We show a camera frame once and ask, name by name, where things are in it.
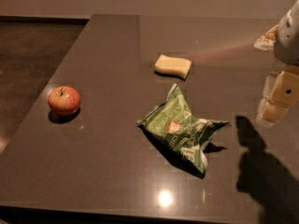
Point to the red apple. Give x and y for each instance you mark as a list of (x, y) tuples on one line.
[(64, 101)]

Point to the green jalapeno chip bag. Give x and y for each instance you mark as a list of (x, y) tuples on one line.
[(185, 135)]

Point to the yellow sponge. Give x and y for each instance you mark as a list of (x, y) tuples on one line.
[(170, 66)]

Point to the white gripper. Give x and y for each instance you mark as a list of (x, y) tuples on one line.
[(288, 37)]

